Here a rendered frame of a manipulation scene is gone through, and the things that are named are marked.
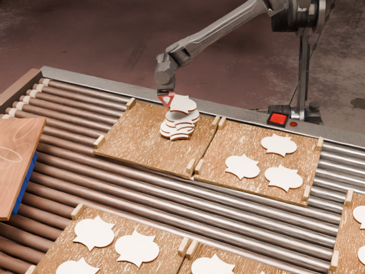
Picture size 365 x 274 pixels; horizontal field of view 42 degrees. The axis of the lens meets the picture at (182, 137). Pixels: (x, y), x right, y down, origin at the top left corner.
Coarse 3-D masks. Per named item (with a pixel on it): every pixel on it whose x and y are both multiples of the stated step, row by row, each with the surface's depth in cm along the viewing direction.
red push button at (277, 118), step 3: (273, 114) 199; (276, 114) 199; (279, 114) 199; (273, 117) 198; (276, 117) 197; (279, 117) 197; (282, 117) 197; (285, 117) 197; (270, 120) 196; (273, 120) 196; (276, 120) 196; (279, 120) 196; (282, 120) 196; (285, 120) 196; (282, 123) 194
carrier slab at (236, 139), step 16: (224, 128) 193; (240, 128) 192; (256, 128) 192; (224, 144) 185; (240, 144) 185; (256, 144) 184; (304, 144) 183; (208, 160) 179; (224, 160) 178; (256, 160) 178; (272, 160) 177; (288, 160) 177; (304, 160) 176; (208, 176) 173; (224, 176) 172; (304, 176) 170; (256, 192) 166; (272, 192) 165; (288, 192) 165; (304, 192) 164
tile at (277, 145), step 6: (264, 138) 185; (270, 138) 185; (276, 138) 185; (282, 138) 185; (288, 138) 185; (264, 144) 183; (270, 144) 183; (276, 144) 182; (282, 144) 182; (288, 144) 182; (294, 144) 182; (270, 150) 180; (276, 150) 180; (282, 150) 180; (288, 150) 180; (294, 150) 179; (282, 156) 178
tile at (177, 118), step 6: (168, 114) 193; (174, 114) 193; (180, 114) 193; (192, 114) 192; (198, 114) 192; (168, 120) 191; (174, 120) 190; (180, 120) 190; (186, 120) 189; (192, 120) 190
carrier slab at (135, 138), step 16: (128, 112) 204; (144, 112) 203; (160, 112) 203; (112, 128) 196; (128, 128) 196; (144, 128) 195; (208, 128) 193; (112, 144) 188; (128, 144) 188; (144, 144) 188; (160, 144) 187; (176, 144) 187; (192, 144) 186; (208, 144) 187; (128, 160) 181; (144, 160) 180; (160, 160) 180; (176, 160) 180
